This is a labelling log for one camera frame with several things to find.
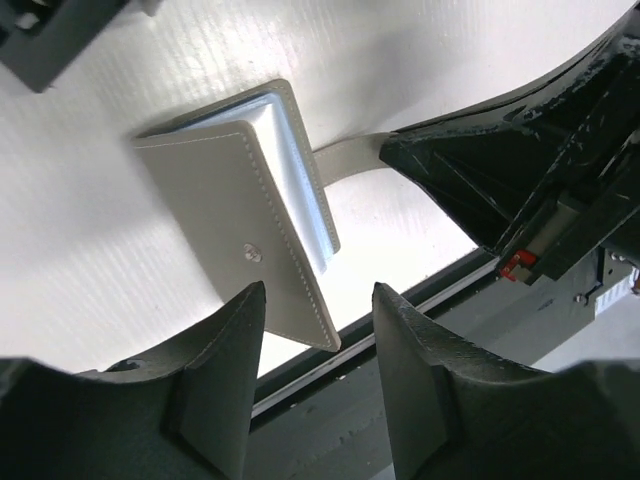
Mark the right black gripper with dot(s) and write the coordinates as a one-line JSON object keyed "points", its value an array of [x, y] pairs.
{"points": [[547, 172]]}

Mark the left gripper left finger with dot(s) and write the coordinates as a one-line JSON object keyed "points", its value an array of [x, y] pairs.
{"points": [[180, 410]]}

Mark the grey leather card holder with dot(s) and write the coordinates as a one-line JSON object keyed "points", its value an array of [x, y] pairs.
{"points": [[248, 192]]}

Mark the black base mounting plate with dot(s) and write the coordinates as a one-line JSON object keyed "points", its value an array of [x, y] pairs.
{"points": [[322, 416]]}

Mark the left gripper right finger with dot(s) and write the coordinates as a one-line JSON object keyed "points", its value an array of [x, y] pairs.
{"points": [[457, 411]]}

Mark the black plastic card box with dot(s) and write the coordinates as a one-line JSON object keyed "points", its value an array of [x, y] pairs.
{"points": [[40, 39]]}

